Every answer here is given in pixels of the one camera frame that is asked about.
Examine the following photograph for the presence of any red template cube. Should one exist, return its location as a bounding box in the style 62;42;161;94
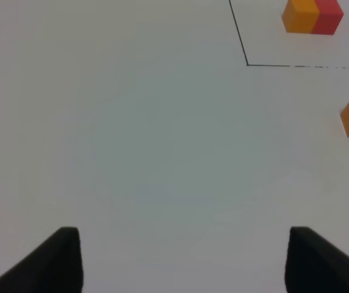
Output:
312;0;344;35

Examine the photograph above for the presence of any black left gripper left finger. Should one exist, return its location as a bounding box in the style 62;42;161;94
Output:
0;226;84;293

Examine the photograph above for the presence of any orange template cube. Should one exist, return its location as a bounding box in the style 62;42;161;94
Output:
282;0;320;34

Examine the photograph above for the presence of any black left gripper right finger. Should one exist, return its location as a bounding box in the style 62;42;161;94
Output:
285;226;349;293

